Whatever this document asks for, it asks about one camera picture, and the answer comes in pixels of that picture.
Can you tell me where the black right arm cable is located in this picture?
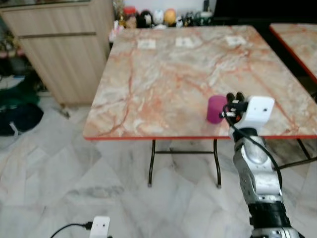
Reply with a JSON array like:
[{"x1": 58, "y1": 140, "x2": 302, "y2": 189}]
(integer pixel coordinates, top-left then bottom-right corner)
[{"x1": 221, "y1": 105, "x2": 284, "y2": 190}]

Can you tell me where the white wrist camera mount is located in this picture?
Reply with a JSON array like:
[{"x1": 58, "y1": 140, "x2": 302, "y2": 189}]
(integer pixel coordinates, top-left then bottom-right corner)
[
  {"x1": 90, "y1": 216, "x2": 111, "y2": 238},
  {"x1": 245, "y1": 96, "x2": 275, "y2": 129}
]

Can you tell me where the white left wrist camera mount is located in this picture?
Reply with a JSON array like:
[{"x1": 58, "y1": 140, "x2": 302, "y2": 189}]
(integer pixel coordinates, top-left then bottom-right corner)
[{"x1": 90, "y1": 216, "x2": 111, "y2": 238}]

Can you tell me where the black round figurine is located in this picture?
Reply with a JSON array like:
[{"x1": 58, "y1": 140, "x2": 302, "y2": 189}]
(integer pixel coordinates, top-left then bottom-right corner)
[{"x1": 137, "y1": 10, "x2": 152, "y2": 28}]

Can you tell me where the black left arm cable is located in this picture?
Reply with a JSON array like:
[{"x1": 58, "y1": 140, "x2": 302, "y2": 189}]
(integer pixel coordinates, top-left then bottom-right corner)
[{"x1": 49, "y1": 222, "x2": 93, "y2": 238}]

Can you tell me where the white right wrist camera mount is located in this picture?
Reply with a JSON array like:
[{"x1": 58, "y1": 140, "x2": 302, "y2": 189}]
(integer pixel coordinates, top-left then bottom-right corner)
[{"x1": 245, "y1": 96, "x2": 275, "y2": 129}]

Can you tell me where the black bag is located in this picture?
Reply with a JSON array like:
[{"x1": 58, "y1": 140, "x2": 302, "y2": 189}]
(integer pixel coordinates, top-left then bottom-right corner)
[{"x1": 0, "y1": 102, "x2": 45, "y2": 137}]

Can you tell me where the dark green bag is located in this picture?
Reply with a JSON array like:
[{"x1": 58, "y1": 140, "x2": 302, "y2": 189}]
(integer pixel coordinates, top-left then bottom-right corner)
[{"x1": 0, "y1": 78, "x2": 41, "y2": 107}]

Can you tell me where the white round figurine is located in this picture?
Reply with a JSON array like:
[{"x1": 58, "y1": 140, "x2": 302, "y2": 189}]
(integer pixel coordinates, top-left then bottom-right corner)
[{"x1": 152, "y1": 9, "x2": 165, "y2": 27}]

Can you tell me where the marble pattern folding table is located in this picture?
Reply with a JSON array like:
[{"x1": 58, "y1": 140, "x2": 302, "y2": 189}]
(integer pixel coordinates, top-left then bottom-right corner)
[
  {"x1": 269, "y1": 23, "x2": 317, "y2": 83},
  {"x1": 83, "y1": 25, "x2": 317, "y2": 188}
]

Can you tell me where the light wooden cabinet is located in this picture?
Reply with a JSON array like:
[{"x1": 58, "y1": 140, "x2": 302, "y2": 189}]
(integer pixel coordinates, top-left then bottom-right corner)
[{"x1": 0, "y1": 0, "x2": 116, "y2": 107}]

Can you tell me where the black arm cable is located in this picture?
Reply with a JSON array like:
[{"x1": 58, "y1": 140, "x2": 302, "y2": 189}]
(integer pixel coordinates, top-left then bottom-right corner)
[
  {"x1": 221, "y1": 105, "x2": 284, "y2": 190},
  {"x1": 49, "y1": 222, "x2": 93, "y2": 238}
]

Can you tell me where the orange egg figurine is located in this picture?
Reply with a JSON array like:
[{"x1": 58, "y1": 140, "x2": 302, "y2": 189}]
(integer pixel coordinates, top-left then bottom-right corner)
[{"x1": 164, "y1": 8, "x2": 178, "y2": 27}]

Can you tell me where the white paper label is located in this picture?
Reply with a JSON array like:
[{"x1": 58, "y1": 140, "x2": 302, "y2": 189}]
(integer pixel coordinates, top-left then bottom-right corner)
[
  {"x1": 137, "y1": 39, "x2": 157, "y2": 50},
  {"x1": 175, "y1": 37, "x2": 195, "y2": 48},
  {"x1": 225, "y1": 35, "x2": 247, "y2": 47}
]

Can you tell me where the red lid jar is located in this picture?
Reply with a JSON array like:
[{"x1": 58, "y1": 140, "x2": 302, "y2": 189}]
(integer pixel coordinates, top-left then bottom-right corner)
[{"x1": 123, "y1": 6, "x2": 139, "y2": 29}]

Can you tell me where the magenta plastic cup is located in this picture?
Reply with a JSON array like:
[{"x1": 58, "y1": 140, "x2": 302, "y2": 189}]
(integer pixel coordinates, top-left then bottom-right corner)
[{"x1": 206, "y1": 96, "x2": 229, "y2": 124}]

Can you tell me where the black television screen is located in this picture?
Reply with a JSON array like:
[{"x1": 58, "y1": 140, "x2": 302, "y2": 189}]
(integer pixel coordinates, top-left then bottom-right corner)
[{"x1": 212, "y1": 0, "x2": 317, "y2": 24}]

